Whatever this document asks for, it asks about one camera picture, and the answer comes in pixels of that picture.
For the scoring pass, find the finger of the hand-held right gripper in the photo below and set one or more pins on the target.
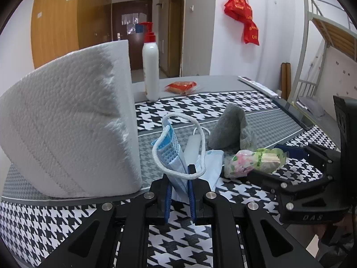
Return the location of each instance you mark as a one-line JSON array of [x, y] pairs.
[[292, 152], [292, 184]]

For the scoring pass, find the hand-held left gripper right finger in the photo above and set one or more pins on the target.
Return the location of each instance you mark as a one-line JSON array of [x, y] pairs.
[[192, 195]]

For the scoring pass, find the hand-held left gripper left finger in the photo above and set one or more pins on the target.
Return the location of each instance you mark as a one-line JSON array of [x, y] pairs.
[[167, 201]]

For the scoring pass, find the blue face mask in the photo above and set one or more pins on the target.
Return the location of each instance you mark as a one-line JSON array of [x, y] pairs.
[[174, 156], [213, 164]]

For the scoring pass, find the grey sock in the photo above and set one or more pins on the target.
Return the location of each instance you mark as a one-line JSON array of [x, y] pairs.
[[227, 128]]

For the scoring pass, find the white foam box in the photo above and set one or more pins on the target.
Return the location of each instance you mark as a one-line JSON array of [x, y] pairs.
[[69, 117]]

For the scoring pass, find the person's right forearm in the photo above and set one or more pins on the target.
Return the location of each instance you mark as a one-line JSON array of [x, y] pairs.
[[340, 254]]

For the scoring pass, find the person's right hand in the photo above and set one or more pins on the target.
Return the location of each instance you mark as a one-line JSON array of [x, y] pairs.
[[351, 220]]

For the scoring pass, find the grey cushion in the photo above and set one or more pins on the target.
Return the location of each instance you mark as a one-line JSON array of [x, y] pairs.
[[311, 106]]

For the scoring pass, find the white face mask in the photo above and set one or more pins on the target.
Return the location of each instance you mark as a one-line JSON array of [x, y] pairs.
[[192, 145]]

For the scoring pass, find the leaning wooden boards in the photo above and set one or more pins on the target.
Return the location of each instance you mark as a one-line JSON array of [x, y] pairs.
[[286, 81]]

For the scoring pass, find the white remote control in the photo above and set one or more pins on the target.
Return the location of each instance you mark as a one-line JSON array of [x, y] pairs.
[[258, 86]]

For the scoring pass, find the red snack packet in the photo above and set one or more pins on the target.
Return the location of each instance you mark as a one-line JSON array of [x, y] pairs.
[[180, 87]]

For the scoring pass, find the red plastic bag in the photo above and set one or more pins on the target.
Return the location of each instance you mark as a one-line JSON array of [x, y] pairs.
[[237, 7], [251, 33]]

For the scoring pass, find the white metal bunk bed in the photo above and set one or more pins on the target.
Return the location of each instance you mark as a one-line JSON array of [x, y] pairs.
[[332, 30]]

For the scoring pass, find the white pump bottle red top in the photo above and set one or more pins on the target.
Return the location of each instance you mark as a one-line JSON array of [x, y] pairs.
[[150, 69]]

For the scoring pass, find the dark brown door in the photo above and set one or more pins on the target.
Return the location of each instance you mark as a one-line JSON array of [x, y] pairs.
[[125, 47]]

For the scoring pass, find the blue door notice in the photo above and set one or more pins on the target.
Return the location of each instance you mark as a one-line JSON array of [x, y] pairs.
[[140, 28]]

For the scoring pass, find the transparent door notice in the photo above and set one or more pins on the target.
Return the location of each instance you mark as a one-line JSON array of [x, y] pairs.
[[132, 18]]

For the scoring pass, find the wooden wardrobe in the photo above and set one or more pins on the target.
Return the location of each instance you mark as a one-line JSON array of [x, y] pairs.
[[55, 19]]

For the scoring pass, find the brown side door frame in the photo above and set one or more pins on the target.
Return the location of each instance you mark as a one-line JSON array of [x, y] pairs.
[[177, 33]]

